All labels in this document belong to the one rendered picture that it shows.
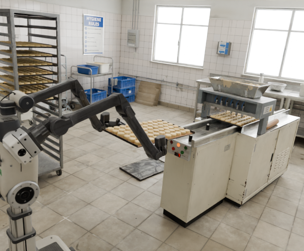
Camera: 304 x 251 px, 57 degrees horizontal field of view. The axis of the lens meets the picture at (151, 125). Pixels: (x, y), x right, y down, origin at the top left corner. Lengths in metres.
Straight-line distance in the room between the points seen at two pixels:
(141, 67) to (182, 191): 5.13
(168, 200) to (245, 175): 0.83
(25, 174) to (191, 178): 1.43
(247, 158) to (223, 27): 3.91
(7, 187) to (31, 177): 0.12
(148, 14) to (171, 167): 5.17
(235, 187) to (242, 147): 0.45
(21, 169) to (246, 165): 2.14
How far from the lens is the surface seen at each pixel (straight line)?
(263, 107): 2.84
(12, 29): 2.92
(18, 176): 1.57
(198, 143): 2.40
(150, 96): 6.99
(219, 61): 6.39
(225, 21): 6.37
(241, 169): 3.03
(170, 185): 2.70
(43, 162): 3.63
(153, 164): 3.86
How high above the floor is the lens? 1.71
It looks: 18 degrees down
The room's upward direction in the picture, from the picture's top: 5 degrees clockwise
